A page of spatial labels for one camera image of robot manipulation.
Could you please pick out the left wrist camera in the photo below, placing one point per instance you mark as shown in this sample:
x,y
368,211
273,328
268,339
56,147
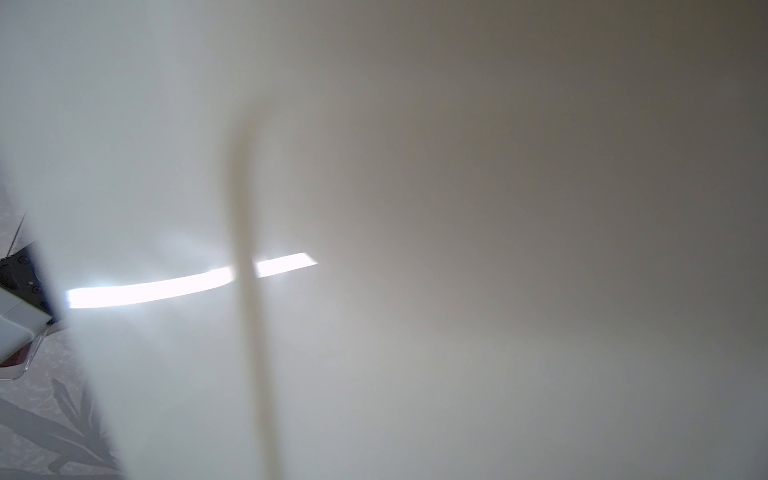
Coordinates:
x,y
26,312

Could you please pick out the dispenser detached lid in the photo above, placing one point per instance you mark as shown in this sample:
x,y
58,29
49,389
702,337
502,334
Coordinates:
x,y
404,239

